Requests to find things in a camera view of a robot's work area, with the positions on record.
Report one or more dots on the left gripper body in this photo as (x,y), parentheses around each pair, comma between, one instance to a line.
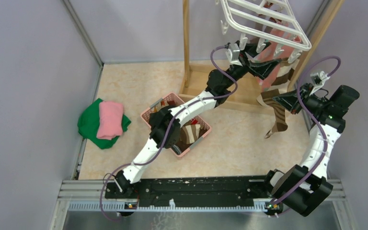
(237,71)

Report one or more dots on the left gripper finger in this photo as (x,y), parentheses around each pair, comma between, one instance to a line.
(251,49)
(263,69)

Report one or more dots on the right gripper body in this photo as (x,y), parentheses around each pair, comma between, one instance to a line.
(313,102)

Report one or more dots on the tan brown striped sock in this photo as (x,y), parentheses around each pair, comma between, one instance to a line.
(280,124)

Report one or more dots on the white clip hanger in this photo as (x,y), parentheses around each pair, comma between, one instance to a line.
(255,19)

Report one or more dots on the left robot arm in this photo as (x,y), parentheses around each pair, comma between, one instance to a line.
(167,122)

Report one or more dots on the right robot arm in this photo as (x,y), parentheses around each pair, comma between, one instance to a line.
(305,185)

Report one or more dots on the striped socks in basket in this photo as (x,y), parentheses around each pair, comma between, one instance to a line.
(189,134)

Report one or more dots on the wooden rack stand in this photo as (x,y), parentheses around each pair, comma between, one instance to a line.
(196,75)

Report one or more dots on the cream brown wide-striped sock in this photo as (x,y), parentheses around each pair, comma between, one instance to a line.
(278,79)

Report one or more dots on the pink sock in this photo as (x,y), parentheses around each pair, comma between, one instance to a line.
(269,53)

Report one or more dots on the pink plastic basket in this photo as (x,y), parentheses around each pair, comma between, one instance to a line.
(173,100)

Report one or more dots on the pink folded cloth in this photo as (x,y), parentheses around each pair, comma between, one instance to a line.
(110,123)

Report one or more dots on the green cloth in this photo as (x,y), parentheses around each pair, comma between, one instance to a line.
(88,125)

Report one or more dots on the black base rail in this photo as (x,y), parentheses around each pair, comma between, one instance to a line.
(221,194)

